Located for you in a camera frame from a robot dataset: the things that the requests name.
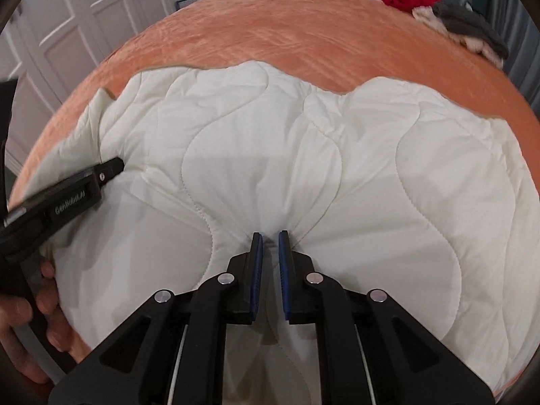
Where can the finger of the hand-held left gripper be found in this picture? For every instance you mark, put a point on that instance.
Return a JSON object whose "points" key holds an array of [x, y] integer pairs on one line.
{"points": [[105, 173]]}

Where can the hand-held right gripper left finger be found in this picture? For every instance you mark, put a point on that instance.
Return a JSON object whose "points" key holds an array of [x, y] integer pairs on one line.
{"points": [[256, 278]]}

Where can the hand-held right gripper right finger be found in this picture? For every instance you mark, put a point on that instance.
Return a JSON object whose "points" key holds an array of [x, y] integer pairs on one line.
{"points": [[284, 278]]}

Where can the white quilted jacket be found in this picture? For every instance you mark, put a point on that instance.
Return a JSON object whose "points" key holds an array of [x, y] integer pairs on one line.
{"points": [[337, 185]]}

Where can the person's left hand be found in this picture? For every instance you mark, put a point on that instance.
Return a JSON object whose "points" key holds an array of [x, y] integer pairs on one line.
{"points": [[17, 320]]}

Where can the white panelled wardrobe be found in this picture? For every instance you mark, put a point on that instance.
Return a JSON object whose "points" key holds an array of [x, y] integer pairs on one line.
{"points": [[76, 29]]}

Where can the orange plush blanket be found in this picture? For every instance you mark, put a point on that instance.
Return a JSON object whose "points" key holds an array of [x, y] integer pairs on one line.
{"points": [[295, 29]]}

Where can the cream fluffy cloth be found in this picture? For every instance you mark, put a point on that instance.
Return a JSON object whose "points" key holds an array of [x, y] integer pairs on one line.
{"points": [[426, 14]]}

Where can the dark grey knitted cloth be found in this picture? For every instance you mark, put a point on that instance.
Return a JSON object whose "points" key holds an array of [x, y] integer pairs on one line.
{"points": [[472, 21]]}

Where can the grey curtain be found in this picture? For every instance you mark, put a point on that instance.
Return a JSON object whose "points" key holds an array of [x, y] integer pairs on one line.
{"points": [[521, 42]]}

